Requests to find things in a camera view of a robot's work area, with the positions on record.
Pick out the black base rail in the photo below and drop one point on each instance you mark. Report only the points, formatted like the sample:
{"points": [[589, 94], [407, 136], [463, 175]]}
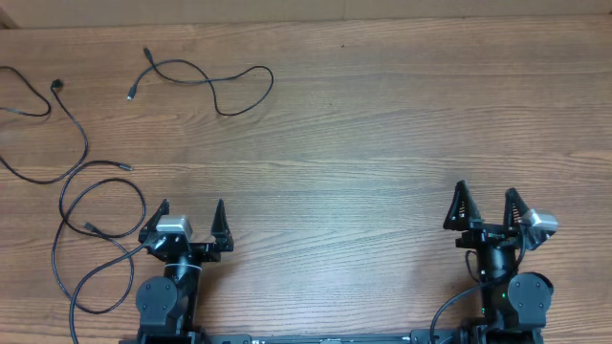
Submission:
{"points": [[419, 336]]}

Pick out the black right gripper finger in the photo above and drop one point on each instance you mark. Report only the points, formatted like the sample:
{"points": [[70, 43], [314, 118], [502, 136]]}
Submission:
{"points": [[515, 208], [463, 213]]}

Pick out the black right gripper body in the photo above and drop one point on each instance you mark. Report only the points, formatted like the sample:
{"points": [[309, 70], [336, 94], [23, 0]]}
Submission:
{"points": [[482, 233]]}

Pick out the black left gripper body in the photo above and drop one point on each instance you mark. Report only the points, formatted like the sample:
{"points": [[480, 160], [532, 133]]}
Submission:
{"points": [[202, 252]]}

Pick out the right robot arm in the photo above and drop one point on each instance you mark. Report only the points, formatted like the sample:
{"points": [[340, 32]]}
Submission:
{"points": [[514, 304]]}

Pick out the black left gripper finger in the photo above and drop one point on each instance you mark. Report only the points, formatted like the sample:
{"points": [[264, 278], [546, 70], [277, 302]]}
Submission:
{"points": [[220, 229], [151, 224]]}

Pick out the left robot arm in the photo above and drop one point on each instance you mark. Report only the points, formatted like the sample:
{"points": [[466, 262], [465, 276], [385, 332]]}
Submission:
{"points": [[167, 303]]}

